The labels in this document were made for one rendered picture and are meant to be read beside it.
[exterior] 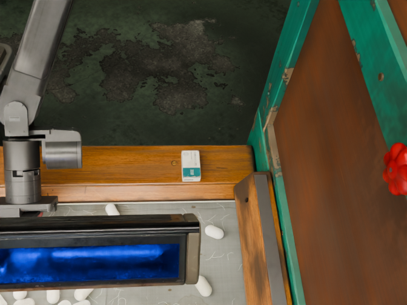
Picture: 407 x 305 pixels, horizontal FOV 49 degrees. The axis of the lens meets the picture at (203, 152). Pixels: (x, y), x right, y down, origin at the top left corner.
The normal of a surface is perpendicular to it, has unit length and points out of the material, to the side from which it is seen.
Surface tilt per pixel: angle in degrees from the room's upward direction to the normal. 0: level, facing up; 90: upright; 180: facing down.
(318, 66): 90
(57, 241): 58
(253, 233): 67
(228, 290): 0
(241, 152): 0
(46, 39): 46
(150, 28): 0
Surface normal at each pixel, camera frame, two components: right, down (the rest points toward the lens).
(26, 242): 0.11, 0.43
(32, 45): 0.20, 0.14
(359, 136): -0.99, 0.01
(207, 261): 0.09, -0.54
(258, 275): -0.87, -0.22
